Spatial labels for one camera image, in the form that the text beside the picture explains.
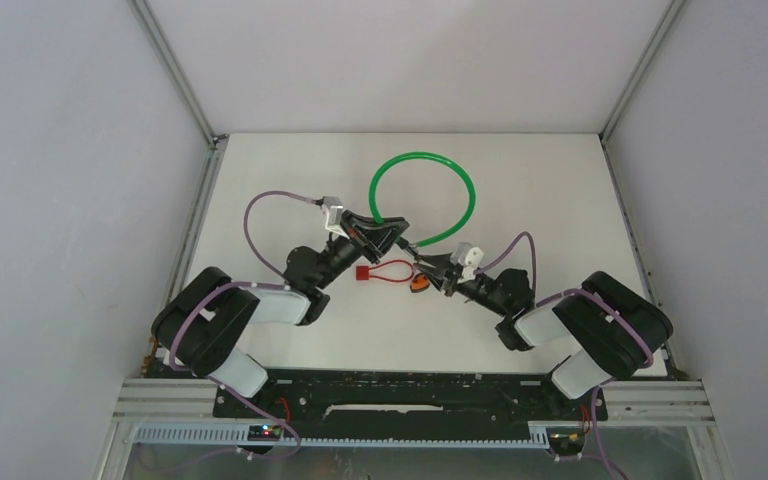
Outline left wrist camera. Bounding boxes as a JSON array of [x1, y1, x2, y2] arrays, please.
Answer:
[[316, 196, 346, 237]]

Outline silver keys of green lock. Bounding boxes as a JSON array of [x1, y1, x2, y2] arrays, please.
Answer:
[[404, 243, 421, 262]]

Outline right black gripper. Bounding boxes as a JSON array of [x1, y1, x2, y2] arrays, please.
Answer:
[[414, 251, 509, 317]]

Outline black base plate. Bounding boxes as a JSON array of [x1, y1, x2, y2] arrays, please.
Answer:
[[212, 367, 609, 444]]

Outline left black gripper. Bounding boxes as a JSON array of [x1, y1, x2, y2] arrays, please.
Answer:
[[313, 209, 408, 290]]

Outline green cable lock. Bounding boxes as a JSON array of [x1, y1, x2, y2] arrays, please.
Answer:
[[367, 151, 477, 249]]

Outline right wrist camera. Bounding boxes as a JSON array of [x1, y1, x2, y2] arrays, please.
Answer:
[[451, 242, 484, 283]]

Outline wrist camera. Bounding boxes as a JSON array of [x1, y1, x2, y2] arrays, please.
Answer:
[[316, 196, 346, 237], [451, 242, 484, 283]]

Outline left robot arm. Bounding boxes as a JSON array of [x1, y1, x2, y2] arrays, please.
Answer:
[[151, 210, 409, 417]]

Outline red cable lock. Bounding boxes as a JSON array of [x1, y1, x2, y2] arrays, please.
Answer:
[[355, 259, 415, 284]]

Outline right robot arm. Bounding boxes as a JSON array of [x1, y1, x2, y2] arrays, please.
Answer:
[[414, 254, 674, 418]]

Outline grey cable duct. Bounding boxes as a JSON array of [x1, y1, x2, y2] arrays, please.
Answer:
[[133, 422, 549, 450]]

